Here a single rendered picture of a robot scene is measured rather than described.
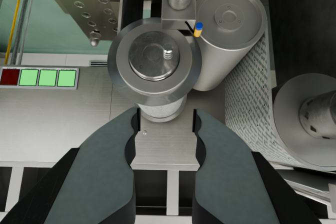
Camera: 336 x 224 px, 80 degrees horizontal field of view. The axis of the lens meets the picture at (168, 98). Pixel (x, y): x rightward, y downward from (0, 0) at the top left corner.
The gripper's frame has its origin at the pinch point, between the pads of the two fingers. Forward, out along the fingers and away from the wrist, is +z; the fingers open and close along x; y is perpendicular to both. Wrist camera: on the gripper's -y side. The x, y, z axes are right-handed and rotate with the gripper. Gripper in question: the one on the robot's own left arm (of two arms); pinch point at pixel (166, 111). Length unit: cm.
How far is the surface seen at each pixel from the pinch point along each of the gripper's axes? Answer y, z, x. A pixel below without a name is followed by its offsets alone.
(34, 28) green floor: 37, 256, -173
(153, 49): 0.7, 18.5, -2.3
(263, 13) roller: -4.1, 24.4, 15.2
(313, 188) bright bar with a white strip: 17.6, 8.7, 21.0
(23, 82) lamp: 19, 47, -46
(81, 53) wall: 81, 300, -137
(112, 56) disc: 2.3, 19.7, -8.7
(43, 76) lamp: 17, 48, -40
